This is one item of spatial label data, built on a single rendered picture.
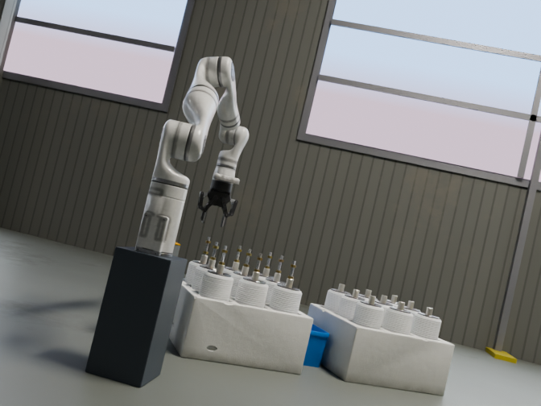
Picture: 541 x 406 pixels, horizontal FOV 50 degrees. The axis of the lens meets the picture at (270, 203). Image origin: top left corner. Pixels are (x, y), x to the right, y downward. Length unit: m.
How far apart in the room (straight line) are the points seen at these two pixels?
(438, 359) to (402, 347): 0.15
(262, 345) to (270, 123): 2.24
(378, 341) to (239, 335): 0.48
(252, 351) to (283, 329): 0.12
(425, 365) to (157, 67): 2.76
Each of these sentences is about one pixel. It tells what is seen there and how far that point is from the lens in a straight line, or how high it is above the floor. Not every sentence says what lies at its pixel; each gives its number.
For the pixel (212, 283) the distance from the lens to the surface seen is 1.77.
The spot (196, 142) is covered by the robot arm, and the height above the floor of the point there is 0.59.
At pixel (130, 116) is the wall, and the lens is 4.09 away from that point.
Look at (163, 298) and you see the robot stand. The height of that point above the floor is 0.21.
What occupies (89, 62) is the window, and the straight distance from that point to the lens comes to 4.28.
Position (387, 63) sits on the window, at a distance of 3.87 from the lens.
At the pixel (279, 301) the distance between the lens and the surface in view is 1.85.
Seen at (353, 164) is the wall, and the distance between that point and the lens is 3.74.
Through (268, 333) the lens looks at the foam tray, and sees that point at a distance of 1.81.
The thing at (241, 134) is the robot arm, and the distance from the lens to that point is 2.01.
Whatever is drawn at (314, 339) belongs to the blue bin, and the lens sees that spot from 2.02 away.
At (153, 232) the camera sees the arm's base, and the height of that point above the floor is 0.35.
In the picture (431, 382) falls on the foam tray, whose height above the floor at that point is 0.04.
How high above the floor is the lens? 0.43
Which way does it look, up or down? 2 degrees up
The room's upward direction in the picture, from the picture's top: 13 degrees clockwise
